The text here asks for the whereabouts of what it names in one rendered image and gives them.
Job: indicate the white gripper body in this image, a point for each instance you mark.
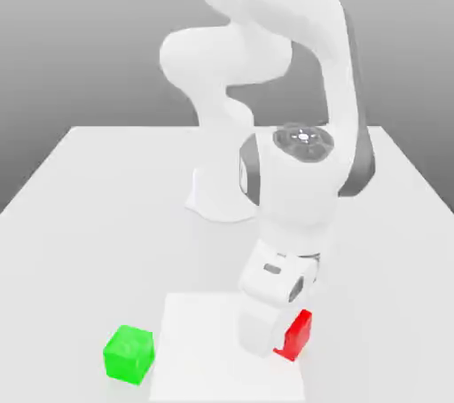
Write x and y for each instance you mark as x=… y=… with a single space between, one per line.
x=256 y=328

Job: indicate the small red cube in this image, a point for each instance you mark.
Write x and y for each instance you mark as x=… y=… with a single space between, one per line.
x=298 y=335

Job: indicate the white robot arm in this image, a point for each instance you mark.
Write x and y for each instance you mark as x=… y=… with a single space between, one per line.
x=283 y=175

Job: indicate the small green cube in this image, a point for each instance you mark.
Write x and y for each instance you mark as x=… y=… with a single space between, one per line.
x=128 y=355

